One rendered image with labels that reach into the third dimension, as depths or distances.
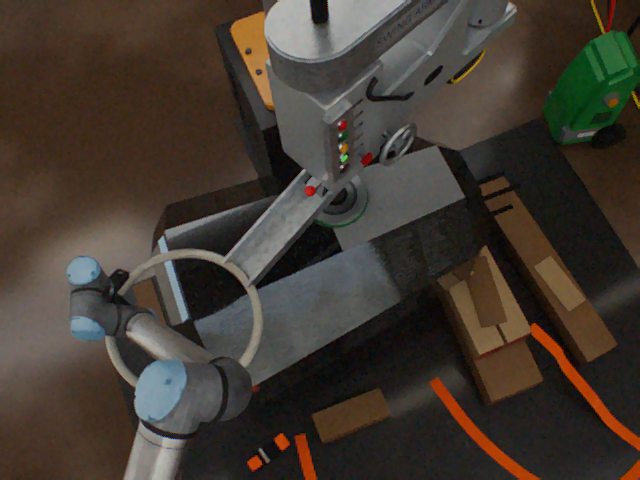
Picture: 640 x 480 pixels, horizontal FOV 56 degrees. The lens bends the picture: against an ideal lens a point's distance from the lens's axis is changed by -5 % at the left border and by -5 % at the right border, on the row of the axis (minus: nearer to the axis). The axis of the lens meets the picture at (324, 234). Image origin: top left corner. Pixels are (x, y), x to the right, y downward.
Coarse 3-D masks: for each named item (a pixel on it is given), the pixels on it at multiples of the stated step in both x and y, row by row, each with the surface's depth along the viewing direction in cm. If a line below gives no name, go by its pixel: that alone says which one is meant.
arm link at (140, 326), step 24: (120, 312) 166; (144, 312) 168; (120, 336) 168; (144, 336) 157; (168, 336) 151; (168, 360) 145; (192, 360) 138; (216, 360) 132; (240, 384) 124; (240, 408) 124
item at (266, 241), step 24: (288, 192) 197; (336, 192) 196; (264, 216) 197; (288, 216) 199; (312, 216) 194; (240, 240) 197; (264, 240) 200; (288, 240) 193; (240, 264) 200; (264, 264) 193
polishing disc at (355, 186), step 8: (312, 184) 215; (352, 184) 215; (360, 184) 214; (320, 192) 214; (352, 192) 213; (360, 192) 213; (352, 200) 212; (360, 200) 212; (328, 208) 211; (336, 208) 211; (344, 208) 211; (352, 208) 211; (360, 208) 211; (320, 216) 210; (328, 216) 210; (336, 216) 210; (344, 216) 210; (352, 216) 210; (328, 224) 210; (336, 224) 209
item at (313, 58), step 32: (288, 0) 139; (352, 0) 138; (384, 0) 138; (416, 0) 140; (448, 0) 151; (288, 32) 135; (320, 32) 135; (352, 32) 134; (384, 32) 139; (288, 64) 135; (320, 64) 133; (352, 64) 138
